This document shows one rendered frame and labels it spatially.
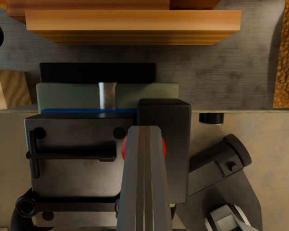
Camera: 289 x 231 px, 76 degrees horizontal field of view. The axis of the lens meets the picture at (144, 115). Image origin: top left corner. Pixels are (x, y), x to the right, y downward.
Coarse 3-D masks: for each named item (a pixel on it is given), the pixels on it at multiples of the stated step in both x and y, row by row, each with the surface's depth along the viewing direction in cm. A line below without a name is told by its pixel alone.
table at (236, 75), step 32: (224, 0) 22; (256, 0) 22; (256, 32) 23; (0, 64) 23; (32, 64) 23; (160, 64) 23; (192, 64) 23; (224, 64) 23; (256, 64) 23; (32, 96) 24; (192, 96) 24; (224, 96) 24; (256, 96) 24
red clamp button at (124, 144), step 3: (126, 138) 12; (162, 138) 12; (123, 141) 12; (126, 141) 12; (162, 141) 12; (123, 144) 12; (123, 147) 12; (165, 147) 12; (123, 150) 12; (165, 150) 12; (123, 153) 12; (165, 153) 12; (123, 156) 12; (123, 159) 13
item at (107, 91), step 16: (48, 64) 14; (64, 64) 14; (80, 64) 14; (96, 64) 14; (112, 64) 14; (128, 64) 14; (144, 64) 14; (48, 80) 14; (64, 80) 14; (80, 80) 14; (96, 80) 14; (112, 80) 14; (128, 80) 14; (144, 80) 14; (112, 96) 18
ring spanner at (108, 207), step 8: (24, 200) 15; (32, 200) 15; (40, 200) 15; (48, 200) 15; (56, 200) 15; (64, 200) 15; (72, 200) 15; (80, 200) 15; (88, 200) 15; (96, 200) 15; (104, 200) 15; (112, 200) 15; (16, 208) 15; (40, 208) 15; (48, 208) 15; (56, 208) 15; (64, 208) 15; (72, 208) 15; (80, 208) 15; (88, 208) 15; (96, 208) 15; (104, 208) 15; (112, 208) 15; (24, 216) 15; (32, 216) 15
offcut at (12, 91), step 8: (0, 72) 19; (8, 72) 21; (16, 72) 22; (0, 80) 19; (8, 80) 20; (16, 80) 22; (24, 80) 23; (0, 88) 19; (8, 88) 20; (16, 88) 21; (24, 88) 23; (0, 96) 19; (8, 96) 20; (16, 96) 21; (24, 96) 23; (0, 104) 20; (8, 104) 20; (16, 104) 21; (24, 104) 23
